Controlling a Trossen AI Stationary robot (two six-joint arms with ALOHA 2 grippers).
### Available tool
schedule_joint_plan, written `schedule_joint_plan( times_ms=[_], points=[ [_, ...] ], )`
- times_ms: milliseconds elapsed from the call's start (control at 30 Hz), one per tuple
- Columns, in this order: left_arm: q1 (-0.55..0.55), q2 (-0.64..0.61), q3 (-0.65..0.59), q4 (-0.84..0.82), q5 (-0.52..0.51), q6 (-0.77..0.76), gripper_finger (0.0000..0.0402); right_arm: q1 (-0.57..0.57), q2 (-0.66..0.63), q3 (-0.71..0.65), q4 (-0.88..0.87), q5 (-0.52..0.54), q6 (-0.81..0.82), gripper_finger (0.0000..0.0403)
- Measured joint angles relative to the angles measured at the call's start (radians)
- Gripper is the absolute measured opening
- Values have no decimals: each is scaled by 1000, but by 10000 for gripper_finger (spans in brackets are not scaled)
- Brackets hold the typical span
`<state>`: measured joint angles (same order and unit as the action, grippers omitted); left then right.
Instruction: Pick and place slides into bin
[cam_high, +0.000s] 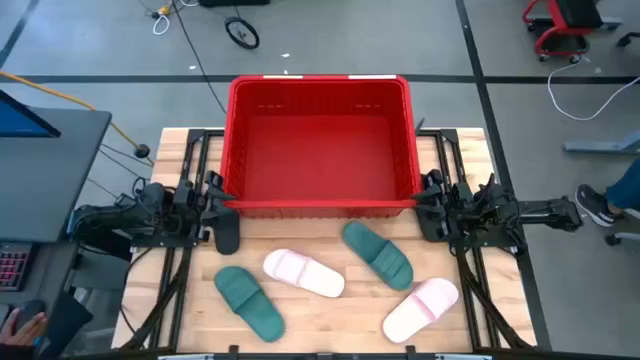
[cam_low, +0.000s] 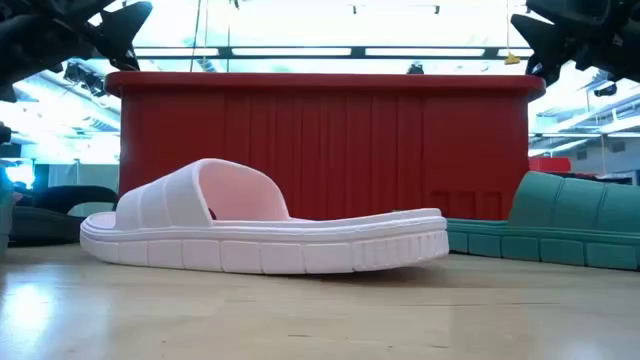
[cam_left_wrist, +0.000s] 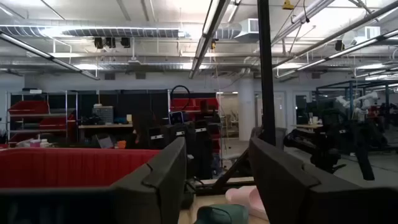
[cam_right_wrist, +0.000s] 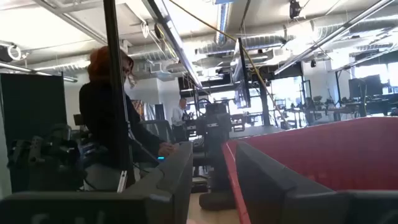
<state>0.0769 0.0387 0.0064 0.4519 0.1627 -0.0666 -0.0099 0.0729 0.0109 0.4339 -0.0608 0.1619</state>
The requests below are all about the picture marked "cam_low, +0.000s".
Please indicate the pink foam slide sandal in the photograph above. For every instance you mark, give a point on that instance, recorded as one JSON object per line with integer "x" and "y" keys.
{"x": 250, "y": 250}

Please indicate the yellow hanging tag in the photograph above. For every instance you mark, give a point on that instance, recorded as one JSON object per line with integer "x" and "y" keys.
{"x": 512, "y": 60}

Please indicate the green foam slide sandal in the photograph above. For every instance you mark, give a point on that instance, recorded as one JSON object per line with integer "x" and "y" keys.
{"x": 560, "y": 220}

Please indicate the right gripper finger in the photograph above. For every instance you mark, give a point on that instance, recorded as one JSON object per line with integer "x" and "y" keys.
{"x": 595, "y": 22}
{"x": 552, "y": 50}

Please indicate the black foam slide sandal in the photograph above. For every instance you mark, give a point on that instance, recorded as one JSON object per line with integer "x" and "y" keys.
{"x": 45, "y": 227}

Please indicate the red plastic bin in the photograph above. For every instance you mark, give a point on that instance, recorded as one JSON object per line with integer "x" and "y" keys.
{"x": 350, "y": 150}

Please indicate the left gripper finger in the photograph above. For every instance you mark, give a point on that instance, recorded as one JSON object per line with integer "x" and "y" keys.
{"x": 65, "y": 27}
{"x": 122, "y": 35}

